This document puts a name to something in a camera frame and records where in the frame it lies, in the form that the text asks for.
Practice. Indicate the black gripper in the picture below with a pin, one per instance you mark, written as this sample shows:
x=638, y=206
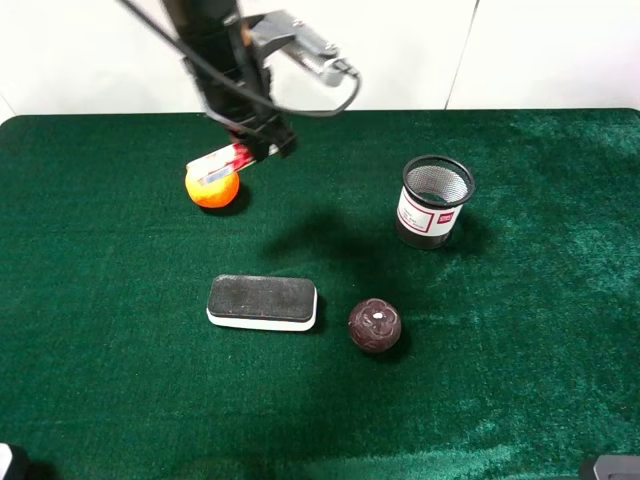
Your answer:
x=200, y=25

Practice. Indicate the black mesh pen cup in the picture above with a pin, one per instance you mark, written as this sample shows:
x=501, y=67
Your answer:
x=434, y=190

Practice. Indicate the grey black device bottom right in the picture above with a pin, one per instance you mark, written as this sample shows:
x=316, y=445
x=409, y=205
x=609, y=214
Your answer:
x=611, y=467

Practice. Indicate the green velvet tablecloth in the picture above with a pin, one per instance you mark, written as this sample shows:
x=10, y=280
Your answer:
x=519, y=351

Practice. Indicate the black white board eraser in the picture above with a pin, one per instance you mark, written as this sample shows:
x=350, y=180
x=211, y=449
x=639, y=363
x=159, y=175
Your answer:
x=262, y=303

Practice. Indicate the orange mandarin fruit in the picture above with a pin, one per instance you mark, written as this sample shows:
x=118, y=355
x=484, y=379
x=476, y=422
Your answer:
x=218, y=194

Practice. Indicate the dark red carved ball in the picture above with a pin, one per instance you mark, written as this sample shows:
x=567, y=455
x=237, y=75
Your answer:
x=374, y=325

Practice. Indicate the white red candy stick pack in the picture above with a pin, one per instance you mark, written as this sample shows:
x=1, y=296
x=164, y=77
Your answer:
x=219, y=164

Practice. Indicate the grey camera module on gripper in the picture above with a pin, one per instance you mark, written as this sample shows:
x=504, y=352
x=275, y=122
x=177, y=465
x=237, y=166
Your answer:
x=280, y=31

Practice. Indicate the black white device bottom left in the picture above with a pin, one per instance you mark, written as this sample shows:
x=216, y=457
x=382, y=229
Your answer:
x=14, y=462

